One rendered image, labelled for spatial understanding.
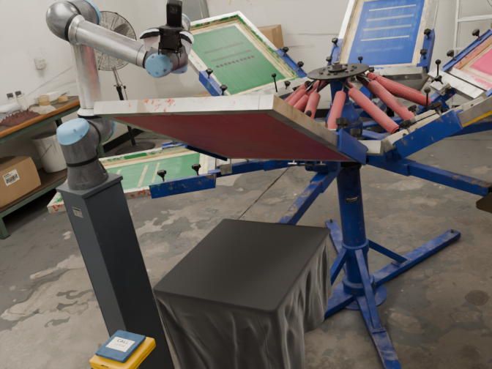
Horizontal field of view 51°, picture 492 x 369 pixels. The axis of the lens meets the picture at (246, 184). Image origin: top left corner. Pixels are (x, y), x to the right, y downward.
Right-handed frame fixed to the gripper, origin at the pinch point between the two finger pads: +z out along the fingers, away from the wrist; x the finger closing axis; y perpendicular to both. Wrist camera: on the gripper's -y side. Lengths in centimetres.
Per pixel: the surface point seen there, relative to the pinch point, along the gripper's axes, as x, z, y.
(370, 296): -100, -62, 136
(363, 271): -97, -73, 128
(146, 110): 2.8, 15.1, 16.8
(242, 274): -28, 16, 69
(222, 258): -21, 5, 71
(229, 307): -24, 31, 70
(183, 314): -10, 23, 81
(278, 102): -31.6, 29.1, 6.5
